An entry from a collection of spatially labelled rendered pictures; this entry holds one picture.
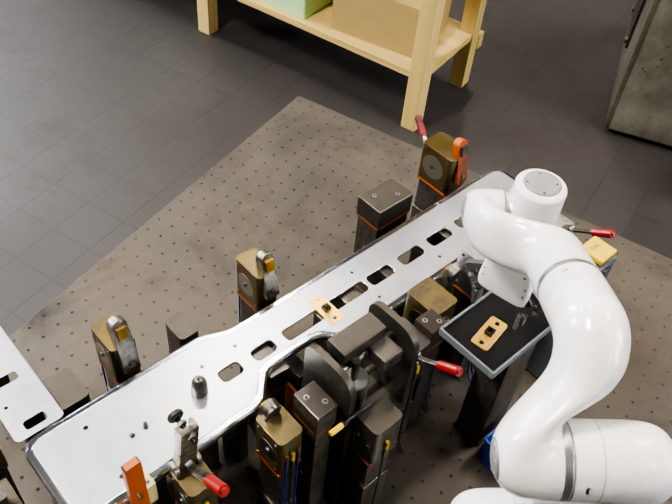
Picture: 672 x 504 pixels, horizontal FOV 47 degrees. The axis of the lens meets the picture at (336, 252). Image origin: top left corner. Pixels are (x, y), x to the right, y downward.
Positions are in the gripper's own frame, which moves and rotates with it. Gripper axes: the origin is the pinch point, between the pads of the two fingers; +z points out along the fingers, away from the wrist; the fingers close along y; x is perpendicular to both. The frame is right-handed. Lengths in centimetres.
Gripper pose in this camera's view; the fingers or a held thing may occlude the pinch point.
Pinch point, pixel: (497, 308)
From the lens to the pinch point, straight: 148.4
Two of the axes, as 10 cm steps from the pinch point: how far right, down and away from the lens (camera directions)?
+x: -6.2, 5.4, -5.7
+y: -7.8, -4.9, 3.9
